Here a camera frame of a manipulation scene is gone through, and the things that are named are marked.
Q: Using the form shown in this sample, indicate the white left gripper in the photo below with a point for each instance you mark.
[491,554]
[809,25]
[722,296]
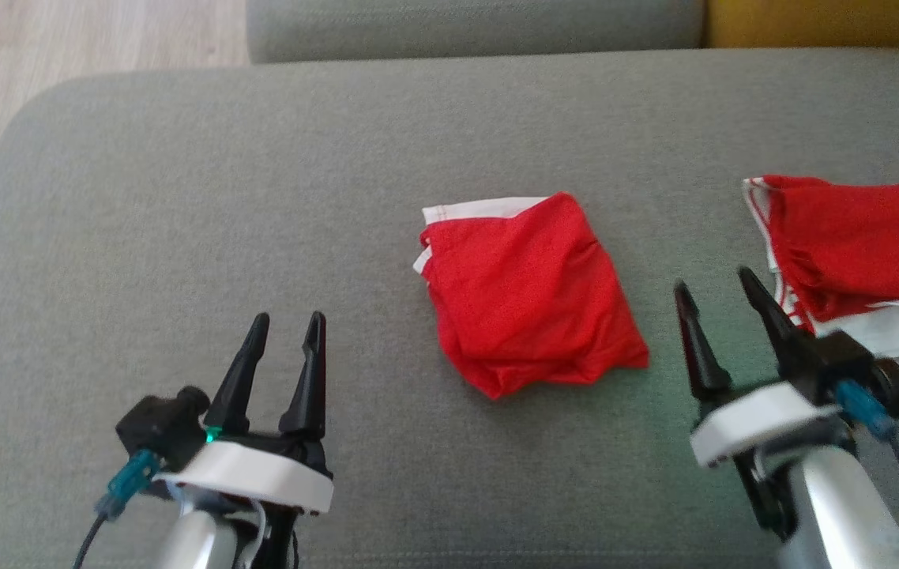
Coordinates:
[260,470]

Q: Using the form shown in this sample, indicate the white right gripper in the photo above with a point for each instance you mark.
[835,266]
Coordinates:
[765,419]

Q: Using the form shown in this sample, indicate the red Bulls 23 jersey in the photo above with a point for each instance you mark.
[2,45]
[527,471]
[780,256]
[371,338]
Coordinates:
[860,237]

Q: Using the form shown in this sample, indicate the red mesh shorts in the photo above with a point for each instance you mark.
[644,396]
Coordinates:
[528,300]

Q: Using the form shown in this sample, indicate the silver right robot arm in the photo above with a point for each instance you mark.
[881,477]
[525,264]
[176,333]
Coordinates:
[836,514]

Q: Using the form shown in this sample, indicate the grey fabric sofa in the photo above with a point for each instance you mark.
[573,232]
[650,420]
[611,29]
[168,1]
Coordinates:
[260,197]

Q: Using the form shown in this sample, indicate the yellow sofa cushion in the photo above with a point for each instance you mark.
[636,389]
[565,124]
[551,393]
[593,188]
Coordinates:
[829,22]

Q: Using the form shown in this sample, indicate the grey sofa back cushion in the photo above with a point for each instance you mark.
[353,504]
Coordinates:
[473,28]

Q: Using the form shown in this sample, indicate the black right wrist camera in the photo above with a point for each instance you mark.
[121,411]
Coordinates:
[844,363]

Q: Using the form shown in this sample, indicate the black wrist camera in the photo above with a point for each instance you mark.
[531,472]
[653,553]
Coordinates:
[844,363]
[161,423]

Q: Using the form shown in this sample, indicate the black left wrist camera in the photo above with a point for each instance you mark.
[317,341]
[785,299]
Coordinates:
[161,423]

